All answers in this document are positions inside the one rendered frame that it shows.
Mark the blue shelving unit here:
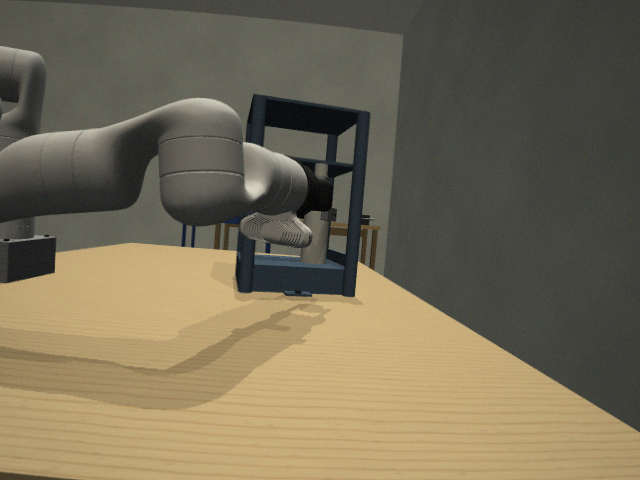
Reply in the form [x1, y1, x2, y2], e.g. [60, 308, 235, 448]
[237, 94, 370, 297]

